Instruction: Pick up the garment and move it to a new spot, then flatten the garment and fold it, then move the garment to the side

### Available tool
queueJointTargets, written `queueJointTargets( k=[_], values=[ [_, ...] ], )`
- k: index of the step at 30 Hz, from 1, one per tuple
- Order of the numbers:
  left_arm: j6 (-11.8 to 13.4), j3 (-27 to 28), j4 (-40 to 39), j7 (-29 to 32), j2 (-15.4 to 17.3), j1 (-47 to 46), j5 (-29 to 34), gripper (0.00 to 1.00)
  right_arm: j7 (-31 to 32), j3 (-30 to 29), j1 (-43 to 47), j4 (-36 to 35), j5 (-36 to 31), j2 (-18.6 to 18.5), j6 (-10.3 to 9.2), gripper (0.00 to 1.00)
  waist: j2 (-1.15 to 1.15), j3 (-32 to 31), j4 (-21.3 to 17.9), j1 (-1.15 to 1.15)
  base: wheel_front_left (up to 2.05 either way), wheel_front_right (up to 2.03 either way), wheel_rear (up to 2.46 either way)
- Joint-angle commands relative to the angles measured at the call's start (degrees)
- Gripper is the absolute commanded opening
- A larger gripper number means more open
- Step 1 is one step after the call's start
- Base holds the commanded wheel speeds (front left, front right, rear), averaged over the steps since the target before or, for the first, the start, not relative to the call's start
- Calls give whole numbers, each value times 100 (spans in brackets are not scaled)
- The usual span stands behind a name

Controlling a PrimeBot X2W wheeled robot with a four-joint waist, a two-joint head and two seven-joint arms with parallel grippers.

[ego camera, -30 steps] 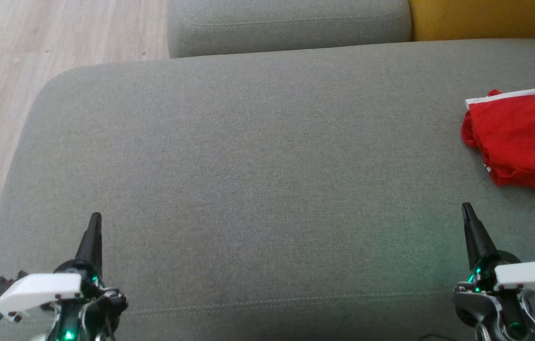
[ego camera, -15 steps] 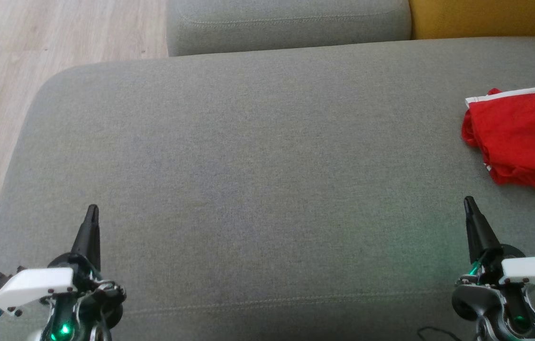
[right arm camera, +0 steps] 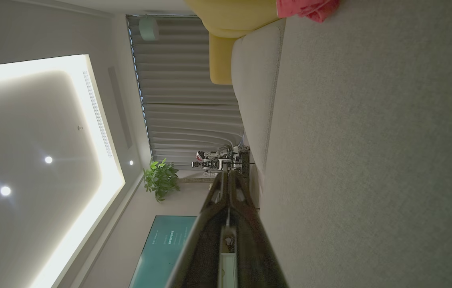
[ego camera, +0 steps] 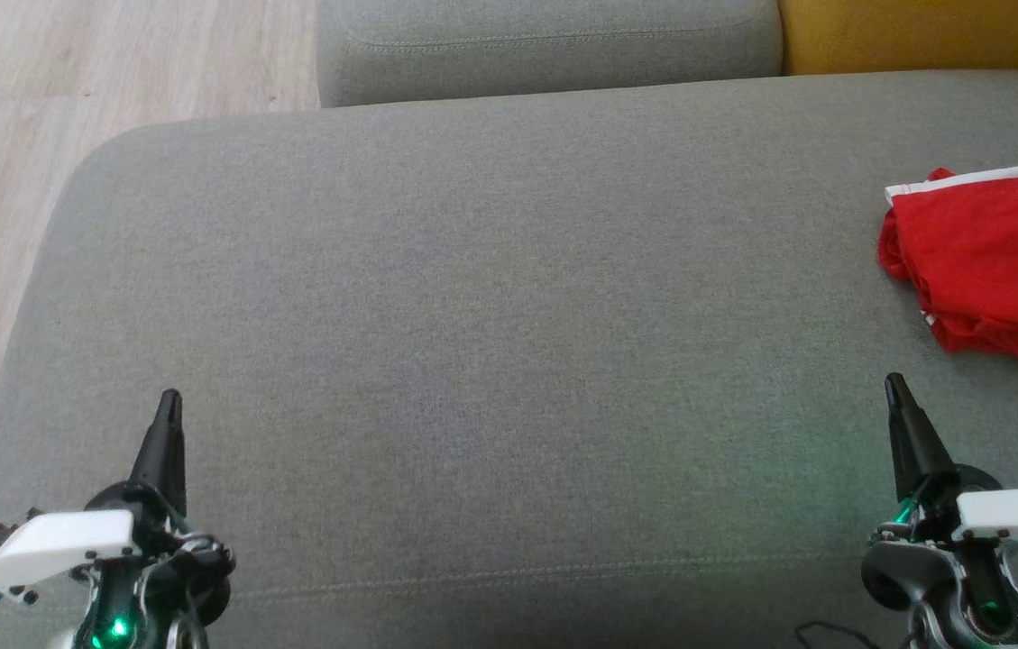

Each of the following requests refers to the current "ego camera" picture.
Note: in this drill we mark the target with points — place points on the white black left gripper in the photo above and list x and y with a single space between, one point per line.
58 545

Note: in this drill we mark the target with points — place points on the grey sofa back cushion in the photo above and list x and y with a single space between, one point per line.
545 45

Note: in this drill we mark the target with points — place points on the yellow cushion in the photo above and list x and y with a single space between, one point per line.
923 31

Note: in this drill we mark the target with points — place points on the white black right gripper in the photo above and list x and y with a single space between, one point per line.
1013 514

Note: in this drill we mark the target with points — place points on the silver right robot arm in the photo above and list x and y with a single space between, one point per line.
968 604

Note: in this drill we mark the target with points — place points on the red shorts with white stripe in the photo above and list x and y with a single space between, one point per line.
986 243

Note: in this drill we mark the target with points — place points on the large grey sofa seat cushion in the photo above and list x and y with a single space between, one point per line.
518 361

